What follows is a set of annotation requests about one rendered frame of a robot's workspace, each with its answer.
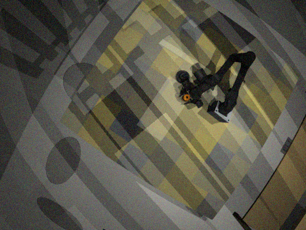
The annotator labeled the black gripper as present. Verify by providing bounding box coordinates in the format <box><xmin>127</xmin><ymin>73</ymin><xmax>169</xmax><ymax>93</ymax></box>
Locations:
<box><xmin>180</xmin><ymin>79</ymin><xmax>204</xmax><ymax>108</ymax></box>

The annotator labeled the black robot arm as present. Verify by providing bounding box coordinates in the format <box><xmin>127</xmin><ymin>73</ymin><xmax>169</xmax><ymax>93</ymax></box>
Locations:
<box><xmin>189</xmin><ymin>51</ymin><xmax>256</xmax><ymax>117</ymax></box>

